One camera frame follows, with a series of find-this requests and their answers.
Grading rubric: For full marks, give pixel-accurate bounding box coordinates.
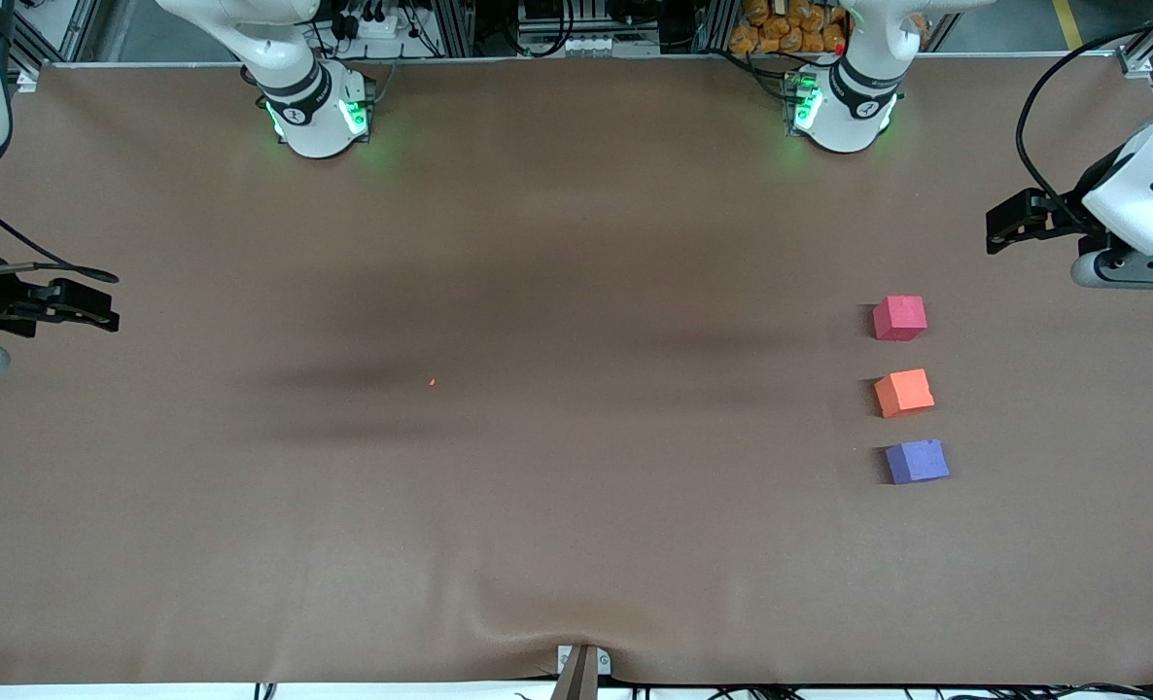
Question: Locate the bag of orange snacks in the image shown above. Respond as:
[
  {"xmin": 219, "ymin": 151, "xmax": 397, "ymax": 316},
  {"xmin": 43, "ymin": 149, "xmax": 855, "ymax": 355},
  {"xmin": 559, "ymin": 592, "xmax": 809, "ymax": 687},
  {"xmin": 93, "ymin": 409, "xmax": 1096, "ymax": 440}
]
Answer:
[{"xmin": 729, "ymin": 0, "xmax": 849, "ymax": 55}]

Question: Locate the orange foam block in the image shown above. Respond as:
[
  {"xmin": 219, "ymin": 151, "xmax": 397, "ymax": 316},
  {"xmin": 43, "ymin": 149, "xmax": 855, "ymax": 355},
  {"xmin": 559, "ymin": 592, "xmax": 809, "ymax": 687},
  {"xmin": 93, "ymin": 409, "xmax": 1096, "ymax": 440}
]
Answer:
[{"xmin": 874, "ymin": 368, "xmax": 935, "ymax": 420}]

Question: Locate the white power strip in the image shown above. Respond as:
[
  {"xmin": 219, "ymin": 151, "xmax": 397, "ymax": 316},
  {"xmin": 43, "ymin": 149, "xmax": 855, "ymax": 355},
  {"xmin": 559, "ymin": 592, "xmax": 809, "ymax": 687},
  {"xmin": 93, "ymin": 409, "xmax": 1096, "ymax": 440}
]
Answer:
[{"xmin": 336, "ymin": 8, "xmax": 404, "ymax": 41}]

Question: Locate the metal clamp bracket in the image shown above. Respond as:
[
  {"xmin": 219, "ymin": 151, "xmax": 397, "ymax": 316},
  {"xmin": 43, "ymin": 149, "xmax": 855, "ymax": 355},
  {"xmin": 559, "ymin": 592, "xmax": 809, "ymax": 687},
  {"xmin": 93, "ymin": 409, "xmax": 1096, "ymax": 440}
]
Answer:
[{"xmin": 556, "ymin": 645, "xmax": 612, "ymax": 678}]

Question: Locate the brown wooden bar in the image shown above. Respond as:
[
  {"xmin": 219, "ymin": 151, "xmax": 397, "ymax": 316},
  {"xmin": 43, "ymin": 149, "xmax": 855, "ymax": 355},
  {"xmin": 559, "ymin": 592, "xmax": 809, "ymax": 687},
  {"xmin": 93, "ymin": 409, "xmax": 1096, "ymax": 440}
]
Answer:
[{"xmin": 549, "ymin": 646, "xmax": 600, "ymax": 700}]

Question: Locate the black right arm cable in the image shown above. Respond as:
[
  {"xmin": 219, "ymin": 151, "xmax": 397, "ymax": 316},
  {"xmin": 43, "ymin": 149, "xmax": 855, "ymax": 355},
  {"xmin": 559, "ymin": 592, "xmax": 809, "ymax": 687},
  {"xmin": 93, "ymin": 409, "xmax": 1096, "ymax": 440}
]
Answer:
[{"xmin": 0, "ymin": 183, "xmax": 120, "ymax": 286}]

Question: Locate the brown table cloth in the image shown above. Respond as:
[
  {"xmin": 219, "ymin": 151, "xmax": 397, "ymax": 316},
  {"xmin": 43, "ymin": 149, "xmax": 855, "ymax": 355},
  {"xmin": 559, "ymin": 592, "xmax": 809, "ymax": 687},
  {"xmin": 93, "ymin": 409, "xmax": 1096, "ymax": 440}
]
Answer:
[{"xmin": 0, "ymin": 56, "xmax": 1153, "ymax": 687}]

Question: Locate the purple foam block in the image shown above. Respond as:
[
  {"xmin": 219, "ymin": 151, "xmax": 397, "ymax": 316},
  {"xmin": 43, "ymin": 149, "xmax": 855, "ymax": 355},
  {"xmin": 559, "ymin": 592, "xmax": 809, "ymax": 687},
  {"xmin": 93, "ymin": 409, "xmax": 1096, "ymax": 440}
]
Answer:
[{"xmin": 886, "ymin": 438, "xmax": 951, "ymax": 485}]

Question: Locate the red foam block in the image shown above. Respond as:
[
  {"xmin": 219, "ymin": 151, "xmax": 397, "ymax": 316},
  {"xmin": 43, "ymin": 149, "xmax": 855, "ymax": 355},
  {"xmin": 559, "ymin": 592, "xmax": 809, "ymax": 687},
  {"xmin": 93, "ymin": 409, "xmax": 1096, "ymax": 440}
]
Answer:
[{"xmin": 872, "ymin": 296, "xmax": 927, "ymax": 342}]

